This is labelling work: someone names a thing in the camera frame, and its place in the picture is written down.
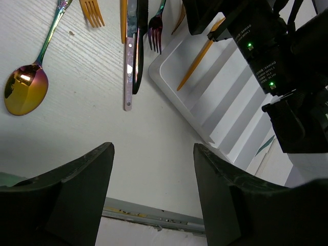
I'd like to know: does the white chopstick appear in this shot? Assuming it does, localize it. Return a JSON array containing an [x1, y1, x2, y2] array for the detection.
[[255, 138, 276, 177]]

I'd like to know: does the orange plastic spoon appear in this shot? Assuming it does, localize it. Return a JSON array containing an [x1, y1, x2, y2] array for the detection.
[[120, 0, 128, 44]]

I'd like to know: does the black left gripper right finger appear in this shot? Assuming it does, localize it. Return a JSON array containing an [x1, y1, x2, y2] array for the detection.
[[193, 143, 327, 245]]

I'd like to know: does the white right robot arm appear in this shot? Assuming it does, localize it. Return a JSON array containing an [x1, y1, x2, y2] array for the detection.
[[183, 1, 327, 181]]

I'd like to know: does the orange plastic fork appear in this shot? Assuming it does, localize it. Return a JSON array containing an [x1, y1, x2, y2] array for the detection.
[[79, 0, 105, 28], [172, 17, 225, 91]]

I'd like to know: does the teal plastic knife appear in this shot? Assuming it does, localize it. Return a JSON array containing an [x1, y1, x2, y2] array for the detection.
[[255, 136, 275, 156]]

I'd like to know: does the rose gold metal fork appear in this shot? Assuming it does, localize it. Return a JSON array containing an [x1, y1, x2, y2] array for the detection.
[[171, 3, 186, 35]]

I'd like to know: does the black knife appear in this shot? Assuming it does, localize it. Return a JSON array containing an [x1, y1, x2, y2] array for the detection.
[[132, 0, 149, 95]]

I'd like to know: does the white divided cutlery tray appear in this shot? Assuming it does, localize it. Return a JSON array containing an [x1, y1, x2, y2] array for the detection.
[[149, 22, 273, 170]]

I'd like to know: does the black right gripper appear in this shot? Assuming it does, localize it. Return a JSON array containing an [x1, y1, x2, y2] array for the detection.
[[181, 0, 247, 43]]

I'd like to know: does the aluminium table rail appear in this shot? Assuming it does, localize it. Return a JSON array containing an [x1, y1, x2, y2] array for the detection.
[[102, 197, 206, 237]]

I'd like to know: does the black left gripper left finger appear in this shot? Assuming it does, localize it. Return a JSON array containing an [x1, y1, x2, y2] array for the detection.
[[1, 142, 115, 245]]

